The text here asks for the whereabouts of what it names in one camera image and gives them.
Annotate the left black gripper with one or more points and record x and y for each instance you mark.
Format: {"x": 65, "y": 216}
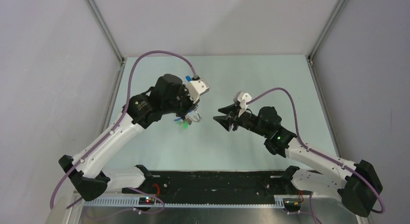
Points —
{"x": 191, "y": 106}

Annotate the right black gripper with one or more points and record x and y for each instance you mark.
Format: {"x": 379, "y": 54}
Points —
{"x": 226, "y": 121}

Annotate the metal wire keyring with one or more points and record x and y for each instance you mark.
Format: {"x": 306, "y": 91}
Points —
{"x": 194, "y": 116}

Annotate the green tagged key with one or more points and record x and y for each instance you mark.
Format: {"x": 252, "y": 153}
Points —
{"x": 185, "y": 124}

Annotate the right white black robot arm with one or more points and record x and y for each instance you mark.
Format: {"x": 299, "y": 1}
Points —
{"x": 355, "y": 185}

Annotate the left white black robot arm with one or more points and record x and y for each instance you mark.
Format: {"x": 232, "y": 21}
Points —
{"x": 86, "y": 169}

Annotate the left electronics board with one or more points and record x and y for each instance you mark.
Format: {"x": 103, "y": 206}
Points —
{"x": 146, "y": 201}

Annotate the electronics board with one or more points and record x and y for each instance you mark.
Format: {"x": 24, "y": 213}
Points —
{"x": 292, "y": 206}
{"x": 146, "y": 201}

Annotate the right electronics board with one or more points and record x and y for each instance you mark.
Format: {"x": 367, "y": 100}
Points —
{"x": 292, "y": 206}

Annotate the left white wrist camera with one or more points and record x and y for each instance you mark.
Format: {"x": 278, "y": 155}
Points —
{"x": 196, "y": 88}

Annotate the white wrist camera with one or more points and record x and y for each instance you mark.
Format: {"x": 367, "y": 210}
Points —
{"x": 196, "y": 88}
{"x": 241, "y": 99}

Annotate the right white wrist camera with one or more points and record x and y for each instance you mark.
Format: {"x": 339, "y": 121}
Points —
{"x": 241, "y": 99}

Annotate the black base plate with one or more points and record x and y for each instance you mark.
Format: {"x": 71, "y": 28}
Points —
{"x": 218, "y": 187}

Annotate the grey slotted cable duct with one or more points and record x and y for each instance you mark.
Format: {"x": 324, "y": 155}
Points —
{"x": 137, "y": 202}

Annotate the left aluminium frame post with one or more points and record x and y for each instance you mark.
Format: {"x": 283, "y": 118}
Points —
{"x": 100, "y": 21}

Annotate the aluminium frame post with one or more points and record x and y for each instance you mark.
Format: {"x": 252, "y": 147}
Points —
{"x": 334, "y": 15}
{"x": 100, "y": 21}

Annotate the right aluminium frame post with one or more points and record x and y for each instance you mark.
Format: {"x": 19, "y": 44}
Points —
{"x": 334, "y": 15}

